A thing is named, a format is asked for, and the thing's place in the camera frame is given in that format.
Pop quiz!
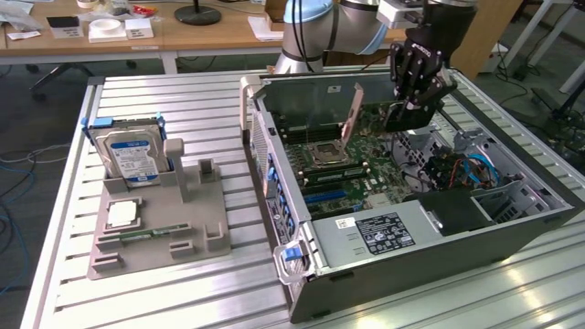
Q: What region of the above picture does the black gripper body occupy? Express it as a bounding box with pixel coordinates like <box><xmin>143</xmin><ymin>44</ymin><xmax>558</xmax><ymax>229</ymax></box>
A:
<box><xmin>404</xmin><ymin>2</ymin><xmax>477</xmax><ymax>71</ymax></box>

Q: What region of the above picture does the GPU card with metal bracket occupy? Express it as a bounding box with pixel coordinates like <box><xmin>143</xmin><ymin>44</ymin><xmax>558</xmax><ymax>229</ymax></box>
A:
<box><xmin>338</xmin><ymin>83</ymin><xmax>436</xmax><ymax>145</ymax></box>

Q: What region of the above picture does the metal drive cage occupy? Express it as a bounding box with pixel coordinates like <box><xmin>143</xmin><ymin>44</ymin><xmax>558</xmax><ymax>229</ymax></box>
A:
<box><xmin>392</xmin><ymin>73</ymin><xmax>465</xmax><ymax>165</ymax></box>

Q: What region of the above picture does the black equipment stand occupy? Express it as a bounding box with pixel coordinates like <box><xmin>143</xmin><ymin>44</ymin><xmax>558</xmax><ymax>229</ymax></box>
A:
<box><xmin>529</xmin><ymin>87</ymin><xmax>585</xmax><ymax>155</ymax></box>

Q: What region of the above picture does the green motherboard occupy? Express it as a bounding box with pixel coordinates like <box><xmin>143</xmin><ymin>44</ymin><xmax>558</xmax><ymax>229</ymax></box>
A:
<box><xmin>272</xmin><ymin>112</ymin><xmax>424</xmax><ymax>221</ymax></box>

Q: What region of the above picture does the metal CPU socket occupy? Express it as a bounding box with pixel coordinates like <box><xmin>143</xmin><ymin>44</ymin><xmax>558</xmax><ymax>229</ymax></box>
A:
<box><xmin>307</xmin><ymin>139</ymin><xmax>352</xmax><ymax>169</ymax></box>

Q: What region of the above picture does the white paper booklet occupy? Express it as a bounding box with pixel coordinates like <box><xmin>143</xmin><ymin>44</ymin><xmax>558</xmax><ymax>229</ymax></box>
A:
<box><xmin>247</xmin><ymin>15</ymin><xmax>285</xmax><ymax>42</ymax></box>

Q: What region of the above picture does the brown cardboard box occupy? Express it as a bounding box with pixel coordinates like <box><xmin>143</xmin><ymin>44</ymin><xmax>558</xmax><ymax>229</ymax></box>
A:
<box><xmin>264</xmin><ymin>0</ymin><xmax>289</xmax><ymax>25</ymax></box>

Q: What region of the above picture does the green RAM stick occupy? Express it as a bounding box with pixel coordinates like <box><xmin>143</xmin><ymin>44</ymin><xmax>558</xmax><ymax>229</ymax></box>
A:
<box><xmin>99</xmin><ymin>224</ymin><xmax>191</xmax><ymax>241</ymax></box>
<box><xmin>303</xmin><ymin>167</ymin><xmax>369</xmax><ymax>182</ymax></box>

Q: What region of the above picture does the silver chipset heat sink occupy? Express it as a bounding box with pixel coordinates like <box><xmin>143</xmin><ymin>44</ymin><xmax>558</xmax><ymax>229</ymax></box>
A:
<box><xmin>365</xmin><ymin>193</ymin><xmax>394</xmax><ymax>209</ymax></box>

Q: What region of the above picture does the metal disk bay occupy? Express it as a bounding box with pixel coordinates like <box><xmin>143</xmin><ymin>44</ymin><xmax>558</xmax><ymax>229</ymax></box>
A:
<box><xmin>469</xmin><ymin>173</ymin><xmax>574</xmax><ymax>226</ymax></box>

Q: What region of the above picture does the blue expansion slot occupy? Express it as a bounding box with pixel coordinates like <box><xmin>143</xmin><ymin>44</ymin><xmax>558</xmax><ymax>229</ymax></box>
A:
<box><xmin>303</xmin><ymin>189</ymin><xmax>349</xmax><ymax>204</ymax></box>

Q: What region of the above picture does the black round lamp base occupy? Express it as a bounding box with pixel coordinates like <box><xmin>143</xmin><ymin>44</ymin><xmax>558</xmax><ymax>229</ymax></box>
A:
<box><xmin>173</xmin><ymin>0</ymin><xmax>223</xmax><ymax>27</ymax></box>

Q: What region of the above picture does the grey power supply unit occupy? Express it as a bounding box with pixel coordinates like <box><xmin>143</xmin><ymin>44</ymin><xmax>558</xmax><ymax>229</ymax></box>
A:
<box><xmin>311</xmin><ymin>200</ymin><xmax>445</xmax><ymax>269</ymax></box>

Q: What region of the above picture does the open black PC case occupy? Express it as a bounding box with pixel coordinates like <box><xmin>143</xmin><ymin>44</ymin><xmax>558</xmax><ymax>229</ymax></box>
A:
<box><xmin>240</xmin><ymin>66</ymin><xmax>585</xmax><ymax>325</ymax></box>

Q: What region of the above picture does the white labelled box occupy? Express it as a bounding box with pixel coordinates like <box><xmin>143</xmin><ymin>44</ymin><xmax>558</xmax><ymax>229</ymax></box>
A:
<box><xmin>124</xmin><ymin>19</ymin><xmax>153</xmax><ymax>40</ymax></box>

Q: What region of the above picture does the grey parts rack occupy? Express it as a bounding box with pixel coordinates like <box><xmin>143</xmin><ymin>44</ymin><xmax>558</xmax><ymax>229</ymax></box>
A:
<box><xmin>85</xmin><ymin>138</ymin><xmax>233</xmax><ymax>282</ymax></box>

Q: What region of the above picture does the flat white box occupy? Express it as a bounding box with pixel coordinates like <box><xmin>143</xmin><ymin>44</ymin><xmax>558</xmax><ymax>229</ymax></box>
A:
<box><xmin>88</xmin><ymin>29</ymin><xmax>128</xmax><ymax>44</ymax></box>

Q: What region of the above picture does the hard disk with blue carrier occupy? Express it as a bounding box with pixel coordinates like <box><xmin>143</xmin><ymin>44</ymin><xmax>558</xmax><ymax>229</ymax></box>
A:
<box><xmin>80</xmin><ymin>112</ymin><xmax>173</xmax><ymax>190</ymax></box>

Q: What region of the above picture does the large white tape roll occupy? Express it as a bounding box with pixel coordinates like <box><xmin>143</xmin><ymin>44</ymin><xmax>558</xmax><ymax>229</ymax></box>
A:
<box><xmin>89</xmin><ymin>19</ymin><xmax>121</xmax><ymax>35</ymax></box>

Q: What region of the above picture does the black and white box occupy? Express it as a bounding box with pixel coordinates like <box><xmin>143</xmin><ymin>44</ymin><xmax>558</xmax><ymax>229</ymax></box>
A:
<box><xmin>47</xmin><ymin>16</ymin><xmax>85</xmax><ymax>38</ymax></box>

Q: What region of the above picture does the silver CPU chip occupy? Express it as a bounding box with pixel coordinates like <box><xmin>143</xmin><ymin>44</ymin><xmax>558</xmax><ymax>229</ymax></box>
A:
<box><xmin>105</xmin><ymin>202</ymin><xmax>139</xmax><ymax>230</ymax></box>

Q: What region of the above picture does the black chair base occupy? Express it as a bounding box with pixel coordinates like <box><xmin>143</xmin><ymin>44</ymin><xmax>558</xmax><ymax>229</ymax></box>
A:
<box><xmin>27</xmin><ymin>60</ymin><xmax>139</xmax><ymax>102</ymax></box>

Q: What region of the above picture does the wooden desk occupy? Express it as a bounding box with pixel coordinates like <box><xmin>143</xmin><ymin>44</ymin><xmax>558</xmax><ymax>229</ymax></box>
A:
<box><xmin>0</xmin><ymin>0</ymin><xmax>412</xmax><ymax>75</ymax></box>

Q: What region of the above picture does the clear plastic bag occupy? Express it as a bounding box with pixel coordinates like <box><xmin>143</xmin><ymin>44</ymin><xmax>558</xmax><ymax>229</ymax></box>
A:
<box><xmin>0</xmin><ymin>0</ymin><xmax>45</xmax><ymax>32</ymax></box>

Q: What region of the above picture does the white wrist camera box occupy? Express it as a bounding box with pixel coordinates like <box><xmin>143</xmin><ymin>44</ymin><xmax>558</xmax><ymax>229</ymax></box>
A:
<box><xmin>376</xmin><ymin>0</ymin><xmax>426</xmax><ymax>31</ymax></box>

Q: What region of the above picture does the white table frame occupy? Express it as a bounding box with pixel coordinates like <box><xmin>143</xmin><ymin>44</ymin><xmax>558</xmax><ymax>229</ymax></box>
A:
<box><xmin>500</xmin><ymin>0</ymin><xmax>585</xmax><ymax>93</ymax></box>

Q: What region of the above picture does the blue SATA wire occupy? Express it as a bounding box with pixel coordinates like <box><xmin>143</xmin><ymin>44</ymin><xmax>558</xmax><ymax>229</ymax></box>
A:
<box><xmin>458</xmin><ymin>159</ymin><xmax>477</xmax><ymax>188</ymax></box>
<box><xmin>470</xmin><ymin>154</ymin><xmax>500</xmax><ymax>189</ymax></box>

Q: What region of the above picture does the thin red and black wire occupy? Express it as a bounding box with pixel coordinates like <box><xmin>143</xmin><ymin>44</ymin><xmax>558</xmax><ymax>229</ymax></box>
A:
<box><xmin>444</xmin><ymin>158</ymin><xmax>458</xmax><ymax>188</ymax></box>

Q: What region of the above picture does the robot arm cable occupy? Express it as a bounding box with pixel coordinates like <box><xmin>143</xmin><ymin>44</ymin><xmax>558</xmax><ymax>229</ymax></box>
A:
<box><xmin>291</xmin><ymin>0</ymin><xmax>321</xmax><ymax>72</ymax></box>

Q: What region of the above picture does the black plastic air duct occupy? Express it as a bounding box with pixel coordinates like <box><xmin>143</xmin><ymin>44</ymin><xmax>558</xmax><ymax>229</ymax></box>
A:
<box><xmin>413</xmin><ymin>189</ymin><xmax>498</xmax><ymax>238</ymax></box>

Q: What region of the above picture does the white floor cable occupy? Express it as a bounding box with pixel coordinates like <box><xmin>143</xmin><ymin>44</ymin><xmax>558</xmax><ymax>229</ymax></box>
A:
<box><xmin>0</xmin><ymin>143</ymin><xmax>69</xmax><ymax>165</ymax></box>

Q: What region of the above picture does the blue floor cable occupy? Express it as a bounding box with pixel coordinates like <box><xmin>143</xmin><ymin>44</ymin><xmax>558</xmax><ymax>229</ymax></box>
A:
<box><xmin>0</xmin><ymin>164</ymin><xmax>36</xmax><ymax>295</ymax></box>

